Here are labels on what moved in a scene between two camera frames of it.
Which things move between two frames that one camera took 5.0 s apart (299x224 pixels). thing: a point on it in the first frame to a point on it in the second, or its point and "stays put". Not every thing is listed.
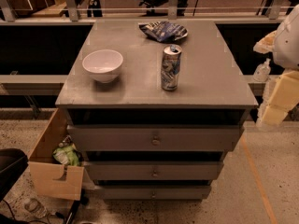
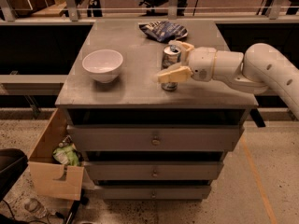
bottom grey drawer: (153, 192) stays put
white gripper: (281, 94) to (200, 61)
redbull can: (171, 62) stays put
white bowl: (104, 64) stays put
